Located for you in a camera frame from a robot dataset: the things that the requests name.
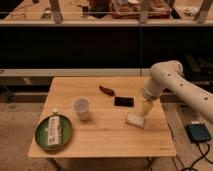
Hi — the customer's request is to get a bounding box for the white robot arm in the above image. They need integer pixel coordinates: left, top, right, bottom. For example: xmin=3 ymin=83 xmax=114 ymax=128
xmin=143 ymin=60 xmax=213 ymax=124

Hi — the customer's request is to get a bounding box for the black rectangular block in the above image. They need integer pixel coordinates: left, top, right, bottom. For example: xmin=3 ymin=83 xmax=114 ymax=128
xmin=114 ymin=97 xmax=134 ymax=107

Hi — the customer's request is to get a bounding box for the wooden table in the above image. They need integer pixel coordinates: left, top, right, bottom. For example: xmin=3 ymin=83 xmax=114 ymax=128
xmin=28 ymin=76 xmax=176 ymax=158

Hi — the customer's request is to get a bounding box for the black foot pedal box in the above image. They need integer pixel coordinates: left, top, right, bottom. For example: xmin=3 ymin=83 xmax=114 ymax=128
xmin=185 ymin=124 xmax=212 ymax=143

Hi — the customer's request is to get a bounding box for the green round plate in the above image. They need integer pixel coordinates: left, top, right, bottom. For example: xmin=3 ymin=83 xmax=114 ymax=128
xmin=35 ymin=115 xmax=73 ymax=151

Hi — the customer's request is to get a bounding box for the long background shelf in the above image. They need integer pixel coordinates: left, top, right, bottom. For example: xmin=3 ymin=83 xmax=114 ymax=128
xmin=0 ymin=0 xmax=213 ymax=27

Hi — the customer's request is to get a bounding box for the black floor cable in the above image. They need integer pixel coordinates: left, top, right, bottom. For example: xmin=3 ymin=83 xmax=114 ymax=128
xmin=172 ymin=139 xmax=213 ymax=171

